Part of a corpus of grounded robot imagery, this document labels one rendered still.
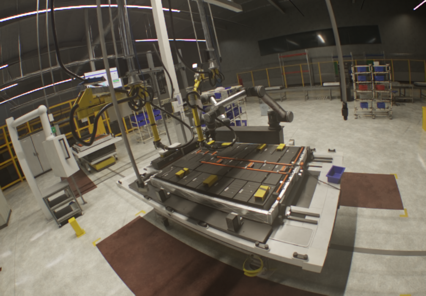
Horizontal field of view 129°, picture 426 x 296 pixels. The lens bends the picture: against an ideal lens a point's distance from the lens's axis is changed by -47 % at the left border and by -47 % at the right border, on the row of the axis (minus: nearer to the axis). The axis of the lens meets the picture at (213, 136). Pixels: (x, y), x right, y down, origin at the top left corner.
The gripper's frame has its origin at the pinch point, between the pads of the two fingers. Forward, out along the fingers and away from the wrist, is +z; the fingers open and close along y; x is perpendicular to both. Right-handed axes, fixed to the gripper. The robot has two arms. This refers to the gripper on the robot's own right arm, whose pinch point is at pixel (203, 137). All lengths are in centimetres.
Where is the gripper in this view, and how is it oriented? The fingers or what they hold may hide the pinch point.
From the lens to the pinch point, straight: 266.0
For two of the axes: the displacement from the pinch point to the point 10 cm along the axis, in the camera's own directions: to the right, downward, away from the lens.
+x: -5.8, -1.2, 8.0
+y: 5.7, 6.5, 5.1
